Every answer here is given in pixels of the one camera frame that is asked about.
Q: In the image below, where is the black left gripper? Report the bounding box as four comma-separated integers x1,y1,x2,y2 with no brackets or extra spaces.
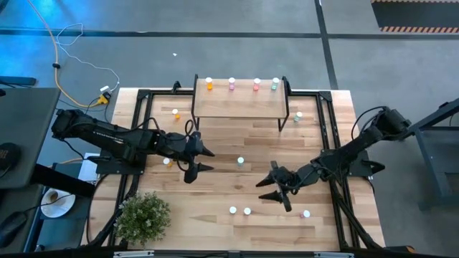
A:
177,131,216,184

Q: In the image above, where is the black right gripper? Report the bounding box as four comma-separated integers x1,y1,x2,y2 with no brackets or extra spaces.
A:
255,161,309,213

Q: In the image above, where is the green plant in black pot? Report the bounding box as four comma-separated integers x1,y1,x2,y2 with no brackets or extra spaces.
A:
113,191,172,248

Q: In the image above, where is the black diagonal beam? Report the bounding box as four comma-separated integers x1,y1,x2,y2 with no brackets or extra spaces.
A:
32,163,97,198

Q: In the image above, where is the white round plate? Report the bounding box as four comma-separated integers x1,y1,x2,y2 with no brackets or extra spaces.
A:
40,188,77,219

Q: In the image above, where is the dark grey metal cart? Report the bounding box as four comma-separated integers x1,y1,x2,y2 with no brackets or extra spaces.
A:
404,97,459,211

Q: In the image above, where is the dark grey desk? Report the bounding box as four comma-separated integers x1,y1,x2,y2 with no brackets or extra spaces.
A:
0,87,61,190

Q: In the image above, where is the black flat bar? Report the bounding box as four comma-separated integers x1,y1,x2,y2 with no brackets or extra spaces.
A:
0,75,37,87

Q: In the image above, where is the black computer mouse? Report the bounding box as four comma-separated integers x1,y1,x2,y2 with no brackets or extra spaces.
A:
0,211,28,249

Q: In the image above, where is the black hazard-striped floor mat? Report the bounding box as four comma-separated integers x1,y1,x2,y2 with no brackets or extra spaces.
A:
371,0,459,34

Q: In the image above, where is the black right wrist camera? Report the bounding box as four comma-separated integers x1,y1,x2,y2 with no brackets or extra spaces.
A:
281,171,301,190

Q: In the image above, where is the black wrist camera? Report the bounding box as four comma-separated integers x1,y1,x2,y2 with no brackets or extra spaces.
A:
179,134,197,153
281,171,301,190

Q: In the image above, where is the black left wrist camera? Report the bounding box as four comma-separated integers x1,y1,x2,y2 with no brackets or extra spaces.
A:
179,134,197,153

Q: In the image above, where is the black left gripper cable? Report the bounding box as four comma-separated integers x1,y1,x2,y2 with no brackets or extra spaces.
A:
184,119,197,140

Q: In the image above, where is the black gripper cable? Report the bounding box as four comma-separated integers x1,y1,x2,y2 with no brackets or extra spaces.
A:
184,119,197,140
350,105,388,141

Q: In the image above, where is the wooden shelf black metal frame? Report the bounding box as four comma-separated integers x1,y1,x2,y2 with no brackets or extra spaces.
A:
191,74,290,133

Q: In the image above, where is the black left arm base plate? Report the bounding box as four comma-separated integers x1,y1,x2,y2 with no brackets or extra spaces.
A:
87,153,148,176

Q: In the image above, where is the silver metal bracket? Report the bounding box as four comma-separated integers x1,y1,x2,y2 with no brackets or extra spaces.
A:
314,252,355,258
113,250,155,258

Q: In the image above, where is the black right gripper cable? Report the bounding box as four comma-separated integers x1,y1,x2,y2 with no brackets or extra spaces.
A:
350,105,388,141

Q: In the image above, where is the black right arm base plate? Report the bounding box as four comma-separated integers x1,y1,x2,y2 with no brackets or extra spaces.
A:
321,148,387,178

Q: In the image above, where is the thin white cable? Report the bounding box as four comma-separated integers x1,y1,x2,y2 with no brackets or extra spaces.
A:
56,22,121,92

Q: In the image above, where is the orange extension cable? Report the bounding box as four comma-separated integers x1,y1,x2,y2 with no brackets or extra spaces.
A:
27,0,103,108

